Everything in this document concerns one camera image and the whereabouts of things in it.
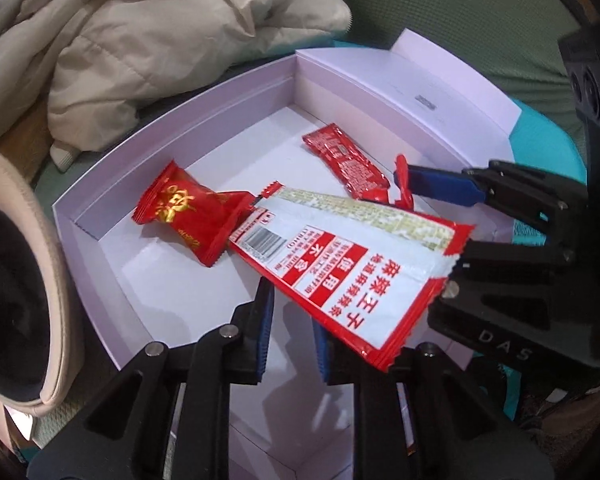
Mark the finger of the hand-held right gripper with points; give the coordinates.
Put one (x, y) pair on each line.
(510, 270)
(440, 185)

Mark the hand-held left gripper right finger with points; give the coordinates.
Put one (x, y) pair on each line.
(325, 355)

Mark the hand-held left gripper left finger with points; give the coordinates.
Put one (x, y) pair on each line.
(260, 330)

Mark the red clear plastic packet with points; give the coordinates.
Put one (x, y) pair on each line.
(401, 180)

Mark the long red white snack packet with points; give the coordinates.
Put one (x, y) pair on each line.
(360, 280)

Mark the white cardboard box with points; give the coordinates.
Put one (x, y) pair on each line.
(180, 280)

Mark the long red sauce packet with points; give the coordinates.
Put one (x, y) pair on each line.
(345, 165)

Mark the red gold candy packet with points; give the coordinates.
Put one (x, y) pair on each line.
(190, 210)

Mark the teal bubble mailer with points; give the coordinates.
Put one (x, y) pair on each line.
(545, 150)

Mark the green sofa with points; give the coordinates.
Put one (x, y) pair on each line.
(455, 10)

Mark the beige cap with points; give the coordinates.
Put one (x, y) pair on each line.
(55, 285)

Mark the black beanie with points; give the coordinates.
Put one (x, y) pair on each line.
(5, 300)

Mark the beige puffer jacket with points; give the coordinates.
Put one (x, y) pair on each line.
(155, 60)

